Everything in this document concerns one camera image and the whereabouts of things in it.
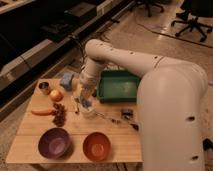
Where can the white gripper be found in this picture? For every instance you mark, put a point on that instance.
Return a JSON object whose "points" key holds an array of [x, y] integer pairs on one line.
{"points": [[88, 85]]}

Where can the blue-grey towel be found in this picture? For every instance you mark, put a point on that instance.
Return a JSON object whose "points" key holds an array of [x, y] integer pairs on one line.
{"points": [[85, 103]]}

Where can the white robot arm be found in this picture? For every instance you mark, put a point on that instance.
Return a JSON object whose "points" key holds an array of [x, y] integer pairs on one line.
{"points": [[168, 100]]}

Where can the white paper cup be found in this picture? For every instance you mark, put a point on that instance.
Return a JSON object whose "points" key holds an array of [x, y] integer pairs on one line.
{"points": [[87, 112]]}

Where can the blue sponge block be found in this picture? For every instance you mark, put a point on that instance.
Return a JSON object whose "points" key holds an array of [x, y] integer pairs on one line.
{"points": [[66, 81]]}

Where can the white knife utensil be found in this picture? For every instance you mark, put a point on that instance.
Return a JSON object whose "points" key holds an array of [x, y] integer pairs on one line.
{"points": [[76, 99]]}

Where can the green plastic tray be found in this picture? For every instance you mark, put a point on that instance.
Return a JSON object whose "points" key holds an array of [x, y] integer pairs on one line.
{"points": [[117, 86]]}

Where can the orange apple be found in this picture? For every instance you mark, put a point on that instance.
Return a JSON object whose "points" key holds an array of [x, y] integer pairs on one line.
{"points": [[56, 95]]}

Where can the bunch of dark grapes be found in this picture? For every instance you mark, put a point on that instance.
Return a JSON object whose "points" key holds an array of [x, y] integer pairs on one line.
{"points": [[59, 114]]}

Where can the small metal can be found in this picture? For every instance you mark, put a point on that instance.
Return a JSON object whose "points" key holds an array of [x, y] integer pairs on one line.
{"points": [[44, 88]]}

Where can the metal spoon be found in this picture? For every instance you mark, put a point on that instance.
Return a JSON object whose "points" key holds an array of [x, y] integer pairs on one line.
{"points": [[113, 120]]}

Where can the black binder clip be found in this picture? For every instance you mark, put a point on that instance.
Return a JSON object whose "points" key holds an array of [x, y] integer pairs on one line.
{"points": [[127, 113]]}

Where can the orange carrot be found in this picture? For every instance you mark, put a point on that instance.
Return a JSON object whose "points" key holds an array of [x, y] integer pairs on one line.
{"points": [[45, 112]]}

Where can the red-brown bowl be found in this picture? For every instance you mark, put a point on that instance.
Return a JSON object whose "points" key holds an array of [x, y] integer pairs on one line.
{"points": [[96, 147]]}

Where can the black box on shelf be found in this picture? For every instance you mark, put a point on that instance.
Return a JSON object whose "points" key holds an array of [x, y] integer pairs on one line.
{"points": [[81, 13]]}

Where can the purple bowl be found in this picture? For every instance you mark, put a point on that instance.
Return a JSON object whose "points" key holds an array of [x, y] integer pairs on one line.
{"points": [[54, 143]]}

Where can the black office chair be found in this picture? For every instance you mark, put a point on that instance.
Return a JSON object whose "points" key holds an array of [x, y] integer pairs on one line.
{"points": [[192, 10], [148, 4]]}

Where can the black object on floor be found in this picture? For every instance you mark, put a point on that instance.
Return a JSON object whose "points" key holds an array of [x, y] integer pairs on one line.
{"points": [[207, 144]]}

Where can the black handled tool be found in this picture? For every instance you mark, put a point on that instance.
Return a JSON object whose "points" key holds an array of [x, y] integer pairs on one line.
{"points": [[135, 126]]}

